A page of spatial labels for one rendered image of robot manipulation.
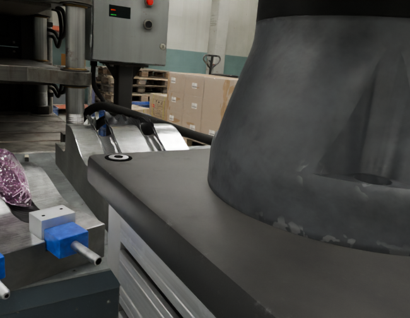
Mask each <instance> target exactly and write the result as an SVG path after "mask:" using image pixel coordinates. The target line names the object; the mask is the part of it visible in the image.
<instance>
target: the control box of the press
mask: <svg viewBox="0 0 410 318"><path fill-rule="evenodd" d="M168 12H169V0H93V6H91V7H90V8H88V9H86V10H85V60H87V61H90V66H91V85H92V88H93V91H94V92H95V94H96V95H97V97H98V98H99V99H100V101H101V102H106V100H105V99H104V97H103V96H102V94H101V93H100V91H99V90H98V88H97V84H96V81H95V73H96V66H97V61H99V63H102V65H106V67H107V68H108V70H109V71H110V74H111V75H112V77H113V78H114V104H116V105H120V106H122V107H125V108H129V109H132V80H133V79H134V77H135V75H137V73H138V71H139V70H140V69H141V68H142V69H145V67H147V68H148V65H149V66H165V65H166V54H167V33H168Z"/></svg>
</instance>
